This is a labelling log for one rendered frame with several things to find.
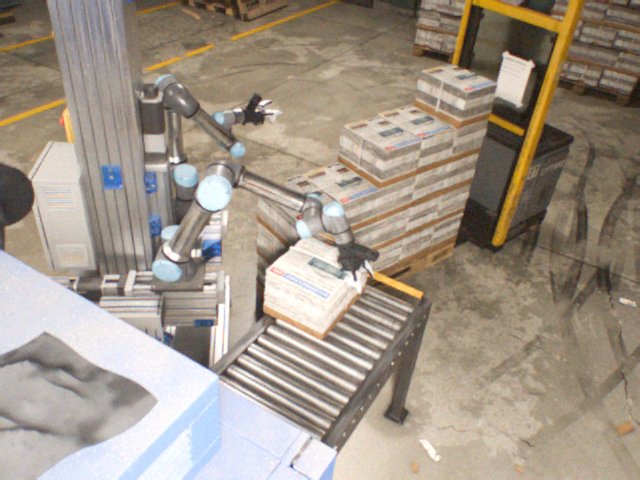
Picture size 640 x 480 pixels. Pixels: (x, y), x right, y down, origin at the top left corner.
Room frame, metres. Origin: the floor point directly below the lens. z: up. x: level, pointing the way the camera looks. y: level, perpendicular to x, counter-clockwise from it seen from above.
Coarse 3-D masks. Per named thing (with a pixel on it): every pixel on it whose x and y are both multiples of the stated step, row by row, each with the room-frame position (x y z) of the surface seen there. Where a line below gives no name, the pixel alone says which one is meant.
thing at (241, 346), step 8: (264, 320) 1.67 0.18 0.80; (272, 320) 1.68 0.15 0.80; (256, 328) 1.62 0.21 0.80; (264, 328) 1.63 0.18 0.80; (248, 336) 1.58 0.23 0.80; (256, 336) 1.58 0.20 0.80; (240, 344) 1.53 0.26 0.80; (248, 344) 1.53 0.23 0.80; (256, 344) 1.57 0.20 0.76; (232, 352) 1.48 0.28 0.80; (240, 352) 1.49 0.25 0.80; (224, 360) 1.44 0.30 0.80; (232, 360) 1.44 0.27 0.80; (216, 368) 1.40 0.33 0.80; (224, 368) 1.40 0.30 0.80; (224, 376) 1.39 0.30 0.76
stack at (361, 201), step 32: (320, 192) 2.66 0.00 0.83; (352, 192) 2.69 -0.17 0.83; (384, 192) 2.78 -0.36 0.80; (416, 192) 2.96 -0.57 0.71; (288, 224) 2.43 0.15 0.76; (352, 224) 2.63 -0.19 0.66; (384, 224) 2.80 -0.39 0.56; (416, 224) 3.00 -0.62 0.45; (384, 256) 2.84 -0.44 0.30; (256, 288) 2.65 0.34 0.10; (384, 288) 2.87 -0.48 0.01
